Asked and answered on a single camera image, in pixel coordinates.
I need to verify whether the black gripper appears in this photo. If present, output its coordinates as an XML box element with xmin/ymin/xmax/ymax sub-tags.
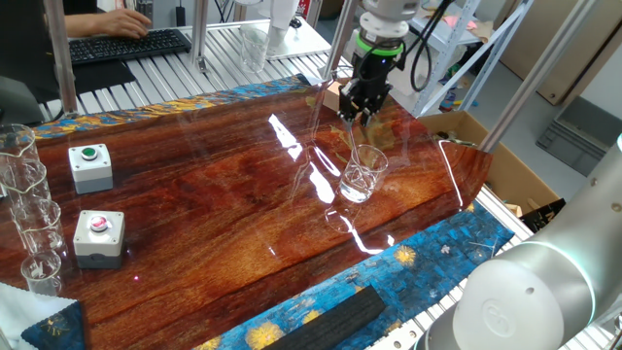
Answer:
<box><xmin>337</xmin><ymin>52</ymin><xmax>404</xmax><ymax>128</ymax></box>

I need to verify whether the clear glass stirring rod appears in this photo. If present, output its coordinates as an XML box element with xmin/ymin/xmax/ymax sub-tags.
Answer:
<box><xmin>343</xmin><ymin>120</ymin><xmax>366</xmax><ymax>191</ymax></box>

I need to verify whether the bare human forearm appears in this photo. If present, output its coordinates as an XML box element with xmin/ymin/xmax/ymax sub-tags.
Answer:
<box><xmin>64</xmin><ymin>13</ymin><xmax>106</xmax><ymax>39</ymax></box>

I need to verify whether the glass beaker with water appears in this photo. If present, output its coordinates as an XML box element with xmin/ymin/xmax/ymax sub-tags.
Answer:
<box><xmin>338</xmin><ymin>144</ymin><xmax>390</xmax><ymax>204</ymax></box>

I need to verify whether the medium empty glass beaker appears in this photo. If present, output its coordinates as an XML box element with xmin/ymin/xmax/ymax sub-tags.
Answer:
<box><xmin>10</xmin><ymin>197</ymin><xmax>67</xmax><ymax>257</ymax></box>

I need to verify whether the largest empty glass beaker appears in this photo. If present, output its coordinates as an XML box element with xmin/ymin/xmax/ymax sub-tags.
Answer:
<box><xmin>0</xmin><ymin>123</ymin><xmax>41</xmax><ymax>195</ymax></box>

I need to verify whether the smallest empty glass beaker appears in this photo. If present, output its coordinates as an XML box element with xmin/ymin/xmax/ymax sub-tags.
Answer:
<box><xmin>20</xmin><ymin>250</ymin><xmax>63</xmax><ymax>298</ymax></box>

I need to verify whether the bare human hand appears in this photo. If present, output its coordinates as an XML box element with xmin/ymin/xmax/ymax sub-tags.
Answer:
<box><xmin>94</xmin><ymin>8</ymin><xmax>153</xmax><ymax>40</ymax></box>

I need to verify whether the white foam packaging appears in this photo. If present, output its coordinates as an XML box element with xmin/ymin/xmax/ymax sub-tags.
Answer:
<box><xmin>339</xmin><ymin>28</ymin><xmax>429</xmax><ymax>98</ymax></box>

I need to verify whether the white metal shelf rack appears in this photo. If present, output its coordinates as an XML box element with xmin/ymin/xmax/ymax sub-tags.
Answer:
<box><xmin>412</xmin><ymin>0</ymin><xmax>534</xmax><ymax>118</ymax></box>

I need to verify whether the white flat tray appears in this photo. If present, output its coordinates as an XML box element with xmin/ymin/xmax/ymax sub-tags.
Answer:
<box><xmin>264</xmin><ymin>18</ymin><xmax>332</xmax><ymax>62</ymax></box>

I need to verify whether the clear plastic measuring cup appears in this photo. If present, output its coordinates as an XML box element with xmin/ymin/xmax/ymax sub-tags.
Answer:
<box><xmin>239</xmin><ymin>27</ymin><xmax>271</xmax><ymax>75</ymax></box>

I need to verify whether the blue starry print cloth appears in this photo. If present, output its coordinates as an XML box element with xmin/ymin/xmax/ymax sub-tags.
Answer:
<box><xmin>0</xmin><ymin>72</ymin><xmax>516</xmax><ymax>350</ymax></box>

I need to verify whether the brown cardboard box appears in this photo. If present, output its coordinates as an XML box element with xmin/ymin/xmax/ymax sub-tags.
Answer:
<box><xmin>417</xmin><ymin>110</ymin><xmax>561</xmax><ymax>218</ymax></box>

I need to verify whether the glossy wood print mat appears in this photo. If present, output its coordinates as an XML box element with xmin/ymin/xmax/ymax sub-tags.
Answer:
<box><xmin>0</xmin><ymin>82</ymin><xmax>493</xmax><ymax>350</ymax></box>

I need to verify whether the tan wooden panel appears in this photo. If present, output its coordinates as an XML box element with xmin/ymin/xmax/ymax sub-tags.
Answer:
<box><xmin>500</xmin><ymin>0</ymin><xmax>622</xmax><ymax>106</ymax></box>

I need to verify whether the grey plastic crate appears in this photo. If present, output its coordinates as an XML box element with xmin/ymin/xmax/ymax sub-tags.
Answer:
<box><xmin>536</xmin><ymin>95</ymin><xmax>612</xmax><ymax>177</ymax></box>

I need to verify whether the black plastic crate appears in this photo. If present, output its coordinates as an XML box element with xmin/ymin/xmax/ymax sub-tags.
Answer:
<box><xmin>519</xmin><ymin>197</ymin><xmax>568</xmax><ymax>233</ymax></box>

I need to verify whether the black foam block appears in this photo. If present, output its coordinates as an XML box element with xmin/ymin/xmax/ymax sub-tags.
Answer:
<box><xmin>261</xmin><ymin>285</ymin><xmax>388</xmax><ymax>350</ymax></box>

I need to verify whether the grey socket strip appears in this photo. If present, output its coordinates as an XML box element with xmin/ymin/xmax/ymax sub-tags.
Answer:
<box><xmin>135</xmin><ymin>0</ymin><xmax>155</xmax><ymax>23</ymax></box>

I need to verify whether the black computer keyboard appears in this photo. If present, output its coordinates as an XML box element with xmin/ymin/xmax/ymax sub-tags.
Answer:
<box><xmin>67</xmin><ymin>27</ymin><xmax>192</xmax><ymax>67</ymax></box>

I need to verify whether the black mouse pad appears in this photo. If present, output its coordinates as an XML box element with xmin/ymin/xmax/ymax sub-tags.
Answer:
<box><xmin>72</xmin><ymin>57</ymin><xmax>138</xmax><ymax>96</ymax></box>

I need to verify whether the green push button box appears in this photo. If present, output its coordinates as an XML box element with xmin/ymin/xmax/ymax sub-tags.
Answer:
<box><xmin>67</xmin><ymin>143</ymin><xmax>115</xmax><ymax>195</ymax></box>

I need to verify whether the red push button box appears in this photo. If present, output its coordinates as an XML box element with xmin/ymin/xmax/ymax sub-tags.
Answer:
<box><xmin>72</xmin><ymin>209</ymin><xmax>126</xmax><ymax>270</ymax></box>

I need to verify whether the black computer monitor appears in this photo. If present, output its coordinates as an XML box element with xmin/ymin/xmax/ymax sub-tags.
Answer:
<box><xmin>0</xmin><ymin>0</ymin><xmax>62</xmax><ymax>126</ymax></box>

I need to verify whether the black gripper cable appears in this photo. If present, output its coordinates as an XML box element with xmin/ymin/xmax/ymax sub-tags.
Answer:
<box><xmin>407</xmin><ymin>0</ymin><xmax>456</xmax><ymax>93</ymax></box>

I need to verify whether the aluminium frame post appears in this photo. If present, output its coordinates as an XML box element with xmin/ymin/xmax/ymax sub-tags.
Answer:
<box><xmin>42</xmin><ymin>0</ymin><xmax>80</xmax><ymax>119</ymax></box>
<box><xmin>320</xmin><ymin>0</ymin><xmax>362</xmax><ymax>82</ymax></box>
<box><xmin>190</xmin><ymin>0</ymin><xmax>210</xmax><ymax>73</ymax></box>

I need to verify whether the aluminium frame strut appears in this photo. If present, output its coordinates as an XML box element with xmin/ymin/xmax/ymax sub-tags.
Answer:
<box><xmin>478</xmin><ymin>0</ymin><xmax>599</xmax><ymax>153</ymax></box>

